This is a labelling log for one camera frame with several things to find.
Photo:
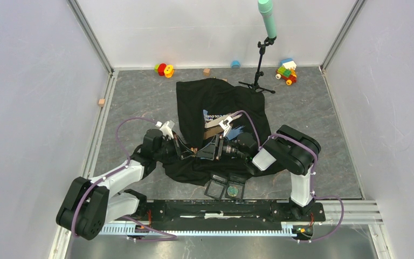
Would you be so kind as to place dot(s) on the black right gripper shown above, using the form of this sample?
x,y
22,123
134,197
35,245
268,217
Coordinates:
x,y
208,152

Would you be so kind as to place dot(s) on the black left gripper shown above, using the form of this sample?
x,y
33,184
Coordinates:
x,y
180,145

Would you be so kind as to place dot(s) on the black printed t-shirt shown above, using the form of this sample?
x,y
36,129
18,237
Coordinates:
x,y
199,104

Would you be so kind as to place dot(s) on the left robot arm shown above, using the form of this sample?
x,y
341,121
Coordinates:
x,y
91,203

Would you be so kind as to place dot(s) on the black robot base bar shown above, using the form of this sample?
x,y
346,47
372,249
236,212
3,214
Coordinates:
x,y
206,215

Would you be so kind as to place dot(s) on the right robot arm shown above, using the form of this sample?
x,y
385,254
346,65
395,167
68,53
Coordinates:
x,y
295,151

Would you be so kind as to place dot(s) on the round green brooch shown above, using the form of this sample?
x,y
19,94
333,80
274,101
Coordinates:
x,y
232,191

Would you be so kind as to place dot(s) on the red yellow green stacking toy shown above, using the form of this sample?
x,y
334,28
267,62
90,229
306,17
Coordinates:
x,y
164,69

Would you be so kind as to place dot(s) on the blue arch block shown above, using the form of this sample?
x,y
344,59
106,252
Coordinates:
x,y
235,64

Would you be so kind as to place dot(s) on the colourful toy block train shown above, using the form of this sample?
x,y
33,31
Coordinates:
x,y
286,71

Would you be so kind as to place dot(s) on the black microphone tripod stand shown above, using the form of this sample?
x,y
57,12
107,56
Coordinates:
x,y
259,73

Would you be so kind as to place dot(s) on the mint green microphone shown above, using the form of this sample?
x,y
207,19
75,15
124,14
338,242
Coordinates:
x,y
265,8

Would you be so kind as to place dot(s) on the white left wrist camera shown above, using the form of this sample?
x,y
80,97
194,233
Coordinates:
x,y
166,128

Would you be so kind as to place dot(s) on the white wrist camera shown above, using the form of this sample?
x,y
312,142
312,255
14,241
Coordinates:
x,y
225,125
166,128

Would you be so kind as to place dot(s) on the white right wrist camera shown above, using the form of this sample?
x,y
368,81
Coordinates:
x,y
225,125

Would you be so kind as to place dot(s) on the wooden cube on rail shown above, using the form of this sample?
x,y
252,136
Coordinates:
x,y
101,102

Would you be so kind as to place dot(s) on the white toothed cable rail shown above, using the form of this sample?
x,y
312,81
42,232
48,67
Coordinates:
x,y
130,228

